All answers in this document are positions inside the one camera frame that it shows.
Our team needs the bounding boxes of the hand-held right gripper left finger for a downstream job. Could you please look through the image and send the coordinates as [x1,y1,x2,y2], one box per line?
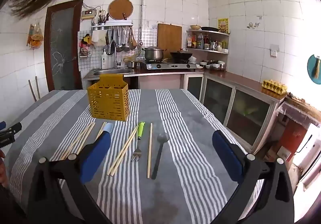
[26,132,112,224]

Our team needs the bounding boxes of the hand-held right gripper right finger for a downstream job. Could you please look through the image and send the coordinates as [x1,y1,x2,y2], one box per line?
[209,130,294,224]

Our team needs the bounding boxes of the wooden chopstick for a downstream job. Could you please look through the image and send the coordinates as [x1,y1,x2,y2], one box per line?
[76,122,96,154]
[60,122,93,160]
[107,126,138,175]
[147,123,153,179]
[63,122,95,160]
[96,122,107,140]
[110,126,139,177]

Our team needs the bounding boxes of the green-handled metal fork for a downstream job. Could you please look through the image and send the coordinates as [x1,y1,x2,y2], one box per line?
[131,122,146,162]

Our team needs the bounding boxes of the yellow plastic utensil holder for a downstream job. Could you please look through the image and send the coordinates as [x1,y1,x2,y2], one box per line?
[87,73,130,122]

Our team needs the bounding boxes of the dark grey spoon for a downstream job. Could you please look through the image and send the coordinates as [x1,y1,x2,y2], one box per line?
[151,133,170,180]

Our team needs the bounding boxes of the row of hanging cooking utensils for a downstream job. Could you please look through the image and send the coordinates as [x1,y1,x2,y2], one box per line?
[105,26,137,54]

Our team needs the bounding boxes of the wooden stick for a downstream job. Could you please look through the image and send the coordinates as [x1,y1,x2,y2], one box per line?
[28,80,37,102]
[35,76,41,100]

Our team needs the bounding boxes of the grey striped tablecloth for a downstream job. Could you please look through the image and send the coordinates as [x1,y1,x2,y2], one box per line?
[0,89,266,224]

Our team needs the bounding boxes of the red cabinet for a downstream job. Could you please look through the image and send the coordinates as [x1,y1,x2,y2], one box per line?
[277,94,321,162]

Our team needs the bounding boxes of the white appliance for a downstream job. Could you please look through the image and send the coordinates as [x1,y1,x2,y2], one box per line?
[292,124,321,222]

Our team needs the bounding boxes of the yellow egg tray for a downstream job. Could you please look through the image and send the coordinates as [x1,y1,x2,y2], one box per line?
[261,79,287,94]

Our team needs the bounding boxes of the stainless steel sink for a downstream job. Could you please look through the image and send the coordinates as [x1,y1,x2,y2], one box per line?
[92,68,134,75]

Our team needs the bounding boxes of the group of bowls and jars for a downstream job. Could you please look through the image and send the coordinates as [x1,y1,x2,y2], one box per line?
[199,60,226,71]

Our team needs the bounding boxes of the hanging orange plastic bags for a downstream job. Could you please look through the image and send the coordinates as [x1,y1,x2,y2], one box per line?
[26,23,44,50]

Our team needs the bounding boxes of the brown frosted glass door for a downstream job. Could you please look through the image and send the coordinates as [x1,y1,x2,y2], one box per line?
[44,0,84,92]

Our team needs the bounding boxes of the steel kitchen faucet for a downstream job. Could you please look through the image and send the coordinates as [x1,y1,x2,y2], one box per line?
[107,40,122,69]

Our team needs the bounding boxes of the white corner shelf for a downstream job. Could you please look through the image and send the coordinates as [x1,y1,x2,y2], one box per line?
[186,30,230,54]

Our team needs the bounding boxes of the steel gas stove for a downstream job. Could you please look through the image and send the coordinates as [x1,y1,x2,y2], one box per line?
[140,60,197,70]

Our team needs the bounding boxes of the black wok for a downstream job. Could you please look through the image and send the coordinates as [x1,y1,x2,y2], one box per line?
[170,49,193,61]

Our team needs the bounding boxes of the steel cooking pot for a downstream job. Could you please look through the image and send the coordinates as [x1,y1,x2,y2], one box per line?
[142,46,165,61]

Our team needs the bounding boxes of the row of condiment bottles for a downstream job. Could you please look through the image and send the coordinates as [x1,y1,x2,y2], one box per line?
[187,33,227,51]

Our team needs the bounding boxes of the white hanging cloth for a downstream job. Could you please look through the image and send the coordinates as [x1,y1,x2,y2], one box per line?
[91,30,107,45]

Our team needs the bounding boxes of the teal dustpan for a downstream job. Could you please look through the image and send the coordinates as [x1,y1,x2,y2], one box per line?
[307,54,321,81]

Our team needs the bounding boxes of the rectangular wooden cutting board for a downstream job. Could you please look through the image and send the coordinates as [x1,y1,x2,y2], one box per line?
[157,23,182,60]

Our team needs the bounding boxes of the round wooden cutting board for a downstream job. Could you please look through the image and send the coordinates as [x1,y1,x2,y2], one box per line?
[108,0,134,20]

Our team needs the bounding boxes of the wire grid wall rack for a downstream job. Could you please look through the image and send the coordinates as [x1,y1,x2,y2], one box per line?
[78,31,92,59]

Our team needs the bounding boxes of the yellow wall poster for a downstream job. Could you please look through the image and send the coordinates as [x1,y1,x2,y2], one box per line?
[218,18,229,34]

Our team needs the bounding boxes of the wall-mounted steel rack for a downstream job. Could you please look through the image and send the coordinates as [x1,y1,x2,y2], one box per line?
[91,21,133,31]

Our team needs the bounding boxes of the beige wall controller box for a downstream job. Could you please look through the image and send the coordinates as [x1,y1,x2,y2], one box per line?
[81,9,97,19]

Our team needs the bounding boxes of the steel wall pipe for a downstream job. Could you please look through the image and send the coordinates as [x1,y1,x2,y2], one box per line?
[132,0,147,46]

